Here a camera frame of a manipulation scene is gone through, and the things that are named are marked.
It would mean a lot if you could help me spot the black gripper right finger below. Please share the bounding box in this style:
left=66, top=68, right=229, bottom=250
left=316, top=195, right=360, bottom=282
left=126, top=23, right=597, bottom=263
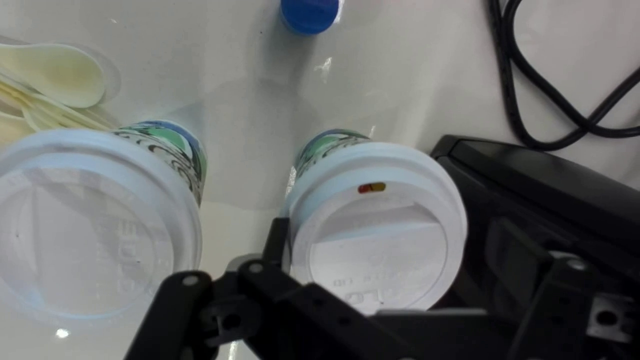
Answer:
left=485, top=218, right=640, bottom=360

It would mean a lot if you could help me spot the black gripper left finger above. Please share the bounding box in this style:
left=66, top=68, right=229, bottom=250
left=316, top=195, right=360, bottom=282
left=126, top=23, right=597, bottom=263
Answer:
left=124, top=215, right=416, bottom=360

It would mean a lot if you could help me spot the white paper cup lid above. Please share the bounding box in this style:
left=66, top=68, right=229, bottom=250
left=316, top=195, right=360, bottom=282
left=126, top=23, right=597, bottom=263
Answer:
left=285, top=141, right=466, bottom=223
left=0, top=128, right=204, bottom=327
left=285, top=158, right=469, bottom=317

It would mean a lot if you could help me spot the patterned paper cup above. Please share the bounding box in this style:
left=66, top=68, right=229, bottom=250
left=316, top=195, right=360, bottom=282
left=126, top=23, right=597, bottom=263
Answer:
left=292, top=128, right=375, bottom=179
left=112, top=118, right=208, bottom=207

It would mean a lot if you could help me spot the cream plastic spoon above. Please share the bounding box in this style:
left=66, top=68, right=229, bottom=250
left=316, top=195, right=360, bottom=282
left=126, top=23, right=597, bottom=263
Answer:
left=17, top=104, right=126, bottom=137
left=0, top=40, right=107, bottom=113

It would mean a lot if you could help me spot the small blue cylinder container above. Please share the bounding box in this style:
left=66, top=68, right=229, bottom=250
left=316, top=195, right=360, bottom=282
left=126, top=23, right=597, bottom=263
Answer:
left=277, top=0, right=345, bottom=39

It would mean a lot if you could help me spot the black power cable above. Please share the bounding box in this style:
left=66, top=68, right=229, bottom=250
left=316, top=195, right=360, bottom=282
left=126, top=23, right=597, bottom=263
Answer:
left=501, top=0, right=640, bottom=138
left=485, top=0, right=640, bottom=153

